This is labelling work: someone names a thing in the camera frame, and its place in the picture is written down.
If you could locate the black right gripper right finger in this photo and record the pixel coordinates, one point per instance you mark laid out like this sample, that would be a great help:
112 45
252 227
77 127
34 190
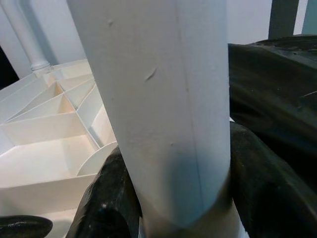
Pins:
267 198

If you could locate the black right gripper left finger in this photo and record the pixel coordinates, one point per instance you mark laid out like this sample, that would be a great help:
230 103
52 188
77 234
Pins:
106 203

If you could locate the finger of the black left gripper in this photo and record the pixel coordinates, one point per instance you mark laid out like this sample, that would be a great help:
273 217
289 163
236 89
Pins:
22 226

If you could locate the white plastic table top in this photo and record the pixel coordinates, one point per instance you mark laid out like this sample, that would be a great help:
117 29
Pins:
37 153

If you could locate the white plastic table leg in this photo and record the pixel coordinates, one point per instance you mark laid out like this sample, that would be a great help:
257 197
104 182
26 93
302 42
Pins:
27 42
161 99

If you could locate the black plastic sheet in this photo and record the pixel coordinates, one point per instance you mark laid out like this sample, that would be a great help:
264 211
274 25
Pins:
272 86

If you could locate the black door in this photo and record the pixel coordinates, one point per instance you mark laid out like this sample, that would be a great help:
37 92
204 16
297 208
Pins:
6 72

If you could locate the black wall strip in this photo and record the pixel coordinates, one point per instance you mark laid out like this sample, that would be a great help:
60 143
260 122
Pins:
283 17

